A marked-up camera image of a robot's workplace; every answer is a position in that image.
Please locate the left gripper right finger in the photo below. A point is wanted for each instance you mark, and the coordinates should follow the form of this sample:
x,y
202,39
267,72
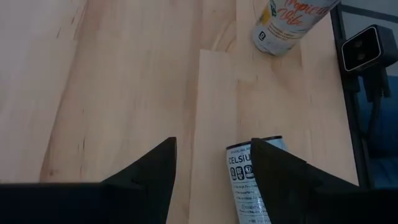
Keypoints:
x,y
311,202

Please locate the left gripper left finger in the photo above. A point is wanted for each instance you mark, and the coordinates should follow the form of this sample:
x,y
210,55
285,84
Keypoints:
x,y
140,199

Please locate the white Celsius Arctic Vibe can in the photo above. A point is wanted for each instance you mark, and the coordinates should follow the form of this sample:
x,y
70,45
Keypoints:
x,y
239,186

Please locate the white Celsius can pineapple print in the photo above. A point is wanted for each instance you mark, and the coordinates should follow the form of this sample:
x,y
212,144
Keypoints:
x,y
286,28

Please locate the black table-level camera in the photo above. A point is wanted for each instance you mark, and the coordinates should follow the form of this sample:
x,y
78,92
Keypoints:
x,y
360,49

